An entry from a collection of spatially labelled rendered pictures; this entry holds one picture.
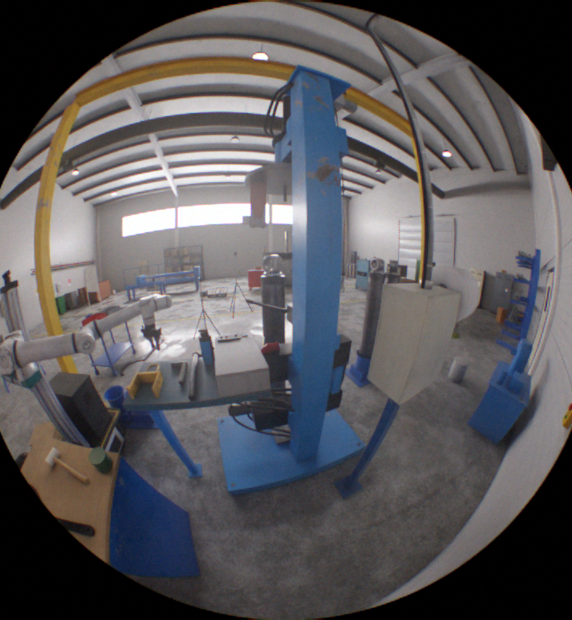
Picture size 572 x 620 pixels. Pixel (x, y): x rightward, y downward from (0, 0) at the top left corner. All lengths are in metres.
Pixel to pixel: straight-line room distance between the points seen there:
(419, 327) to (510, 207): 11.15
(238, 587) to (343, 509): 0.99
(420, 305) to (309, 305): 0.46
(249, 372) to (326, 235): 0.68
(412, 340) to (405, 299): 0.13
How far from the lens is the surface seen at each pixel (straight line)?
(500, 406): 2.57
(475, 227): 11.64
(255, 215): 1.29
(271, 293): 1.60
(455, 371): 3.38
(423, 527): 1.95
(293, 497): 1.74
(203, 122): 6.14
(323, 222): 0.84
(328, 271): 0.85
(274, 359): 1.16
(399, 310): 0.66
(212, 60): 3.08
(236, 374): 0.84
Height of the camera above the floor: 1.67
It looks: 17 degrees down
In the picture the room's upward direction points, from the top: straight up
